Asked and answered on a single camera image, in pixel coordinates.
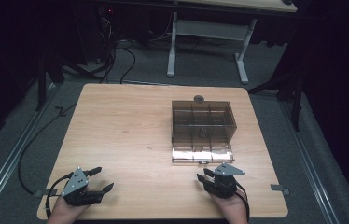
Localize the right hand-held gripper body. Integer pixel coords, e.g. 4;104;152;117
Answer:
202;161;246;200

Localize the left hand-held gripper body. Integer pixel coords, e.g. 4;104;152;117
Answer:
61;166;105;206

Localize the person's right hand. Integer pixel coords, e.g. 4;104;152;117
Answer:
210;189;249;224

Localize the person's left hand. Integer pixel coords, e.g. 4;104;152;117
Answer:
46;195;92;224

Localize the transparent brown compartment box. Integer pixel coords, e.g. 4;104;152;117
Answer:
171;99;238;165

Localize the black metal stand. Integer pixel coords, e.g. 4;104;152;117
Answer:
35;50;66;112
246;46;307;133

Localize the white-legged background desk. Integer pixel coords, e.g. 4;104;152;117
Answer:
166;0;299;86

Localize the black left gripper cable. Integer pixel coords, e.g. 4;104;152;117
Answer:
45;172;75;219

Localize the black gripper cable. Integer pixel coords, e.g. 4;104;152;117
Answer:
45;172;75;219
233;180;251;223

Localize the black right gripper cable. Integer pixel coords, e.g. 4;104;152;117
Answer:
233;180;251;223

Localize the grey metal table bracket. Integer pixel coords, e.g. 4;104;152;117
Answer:
33;188;59;199
270;183;290;196

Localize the long black floor cable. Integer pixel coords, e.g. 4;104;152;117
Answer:
17;102;79;197

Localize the metal floor rail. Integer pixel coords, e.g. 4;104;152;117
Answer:
278;100;342;224
0;83;61;222

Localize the bundle of black cables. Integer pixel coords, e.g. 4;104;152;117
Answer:
83;6;137;85

